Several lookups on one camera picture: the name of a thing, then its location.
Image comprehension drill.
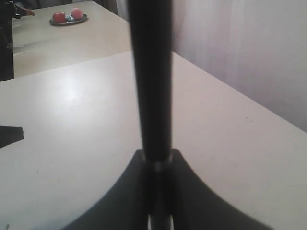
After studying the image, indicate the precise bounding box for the red apple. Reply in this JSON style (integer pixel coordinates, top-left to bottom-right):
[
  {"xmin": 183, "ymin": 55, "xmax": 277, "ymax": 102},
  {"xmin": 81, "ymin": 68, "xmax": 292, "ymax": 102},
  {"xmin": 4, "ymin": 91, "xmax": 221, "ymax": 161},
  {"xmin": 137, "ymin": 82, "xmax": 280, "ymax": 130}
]
[{"xmin": 52, "ymin": 12, "xmax": 66, "ymax": 23}]

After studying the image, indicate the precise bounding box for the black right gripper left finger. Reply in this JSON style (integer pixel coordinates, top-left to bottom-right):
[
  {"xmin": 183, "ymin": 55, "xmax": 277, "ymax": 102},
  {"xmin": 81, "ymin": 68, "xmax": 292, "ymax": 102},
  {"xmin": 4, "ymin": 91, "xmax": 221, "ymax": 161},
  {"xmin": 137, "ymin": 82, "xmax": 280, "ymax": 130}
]
[{"xmin": 61, "ymin": 149, "xmax": 154, "ymax": 230}]

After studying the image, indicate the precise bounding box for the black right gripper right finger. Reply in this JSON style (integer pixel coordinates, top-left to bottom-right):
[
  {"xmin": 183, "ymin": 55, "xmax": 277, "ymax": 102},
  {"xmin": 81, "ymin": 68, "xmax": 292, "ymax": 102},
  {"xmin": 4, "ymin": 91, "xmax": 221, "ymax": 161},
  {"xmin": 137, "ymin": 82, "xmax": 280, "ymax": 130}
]
[{"xmin": 160, "ymin": 149, "xmax": 274, "ymax": 230}]

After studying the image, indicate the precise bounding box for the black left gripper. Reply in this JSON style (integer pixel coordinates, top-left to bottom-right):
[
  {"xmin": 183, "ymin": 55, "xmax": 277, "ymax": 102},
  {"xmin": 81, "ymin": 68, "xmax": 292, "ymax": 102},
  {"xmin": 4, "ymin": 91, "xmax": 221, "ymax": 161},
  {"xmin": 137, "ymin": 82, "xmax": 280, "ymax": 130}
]
[{"xmin": 0, "ymin": 126, "xmax": 24, "ymax": 148}]

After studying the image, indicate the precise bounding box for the small blue object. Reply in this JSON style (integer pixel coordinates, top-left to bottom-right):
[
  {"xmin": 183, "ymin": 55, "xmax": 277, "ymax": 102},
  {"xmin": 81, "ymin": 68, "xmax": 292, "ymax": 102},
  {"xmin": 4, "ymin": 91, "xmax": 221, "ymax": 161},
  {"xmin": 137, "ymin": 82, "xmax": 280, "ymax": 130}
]
[{"xmin": 65, "ymin": 15, "xmax": 73, "ymax": 22}]

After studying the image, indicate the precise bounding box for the dark fruit plate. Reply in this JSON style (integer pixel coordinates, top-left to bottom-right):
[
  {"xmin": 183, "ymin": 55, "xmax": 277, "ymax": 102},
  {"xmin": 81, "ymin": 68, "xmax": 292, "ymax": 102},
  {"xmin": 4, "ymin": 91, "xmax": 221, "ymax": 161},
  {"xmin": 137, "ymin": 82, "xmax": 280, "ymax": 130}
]
[{"xmin": 49, "ymin": 13, "xmax": 88, "ymax": 26}]

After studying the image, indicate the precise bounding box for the pink peach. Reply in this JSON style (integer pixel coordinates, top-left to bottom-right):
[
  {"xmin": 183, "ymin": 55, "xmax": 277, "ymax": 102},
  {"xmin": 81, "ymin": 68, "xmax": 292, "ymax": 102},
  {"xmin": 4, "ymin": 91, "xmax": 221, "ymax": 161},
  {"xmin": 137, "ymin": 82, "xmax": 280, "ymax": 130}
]
[{"xmin": 71, "ymin": 8, "xmax": 83, "ymax": 20}]

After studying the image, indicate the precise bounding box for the dark object at left edge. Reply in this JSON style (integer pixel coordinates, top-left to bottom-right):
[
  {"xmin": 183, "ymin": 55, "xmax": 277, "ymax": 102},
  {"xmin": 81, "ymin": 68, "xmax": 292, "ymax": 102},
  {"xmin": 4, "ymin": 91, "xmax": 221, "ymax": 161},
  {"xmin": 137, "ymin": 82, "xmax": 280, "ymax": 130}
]
[{"xmin": 0, "ymin": 0, "xmax": 34, "ymax": 81}]

